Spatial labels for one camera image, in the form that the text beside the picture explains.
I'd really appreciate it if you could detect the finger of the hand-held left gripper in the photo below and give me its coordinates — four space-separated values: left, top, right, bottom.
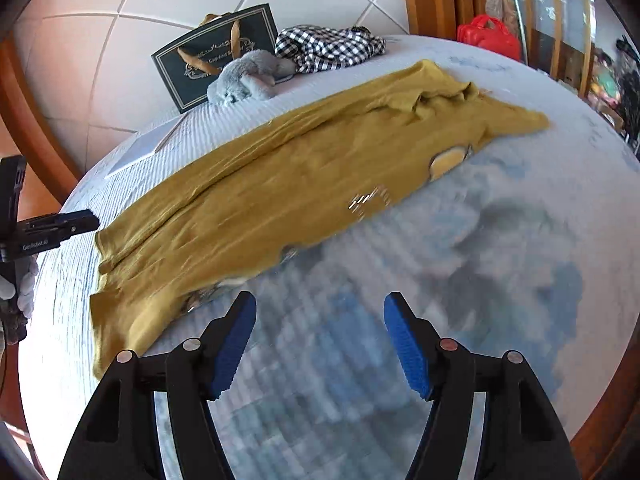
22 210 99 233
30 221 100 247

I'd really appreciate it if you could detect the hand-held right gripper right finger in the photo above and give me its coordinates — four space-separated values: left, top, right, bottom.
383 291 583 480

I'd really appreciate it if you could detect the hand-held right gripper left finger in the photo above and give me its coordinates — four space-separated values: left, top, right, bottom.
57 291 257 480

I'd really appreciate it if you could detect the mustard yellow garment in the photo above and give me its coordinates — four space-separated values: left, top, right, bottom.
90 59 551 381

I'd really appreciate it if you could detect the person's left hand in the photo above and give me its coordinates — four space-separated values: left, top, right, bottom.
0 259 38 318

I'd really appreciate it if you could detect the white booklet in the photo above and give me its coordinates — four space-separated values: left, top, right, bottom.
104 120 181 180

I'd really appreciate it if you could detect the dark gift bag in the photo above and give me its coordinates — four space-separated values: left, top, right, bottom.
151 4 279 114

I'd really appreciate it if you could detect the grey plush toy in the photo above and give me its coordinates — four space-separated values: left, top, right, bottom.
207 50 296 107

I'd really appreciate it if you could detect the black white checkered cloth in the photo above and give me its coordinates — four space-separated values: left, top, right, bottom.
275 25 387 74

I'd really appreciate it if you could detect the red plastic bag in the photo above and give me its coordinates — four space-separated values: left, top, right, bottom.
456 15 522 63

